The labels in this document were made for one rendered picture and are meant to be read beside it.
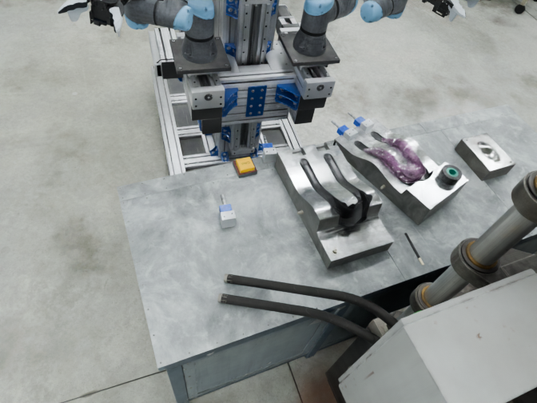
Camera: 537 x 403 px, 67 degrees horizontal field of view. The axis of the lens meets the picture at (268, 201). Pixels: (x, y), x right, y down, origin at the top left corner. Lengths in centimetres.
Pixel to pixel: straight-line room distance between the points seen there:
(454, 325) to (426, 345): 6
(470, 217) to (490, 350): 115
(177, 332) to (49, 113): 224
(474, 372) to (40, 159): 269
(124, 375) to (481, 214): 174
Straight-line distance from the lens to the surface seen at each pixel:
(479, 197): 195
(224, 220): 146
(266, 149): 169
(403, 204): 170
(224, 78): 186
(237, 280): 136
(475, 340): 74
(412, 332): 70
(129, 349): 219
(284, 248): 148
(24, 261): 254
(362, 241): 150
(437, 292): 120
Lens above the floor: 206
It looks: 53 degrees down
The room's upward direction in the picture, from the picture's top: 11 degrees clockwise
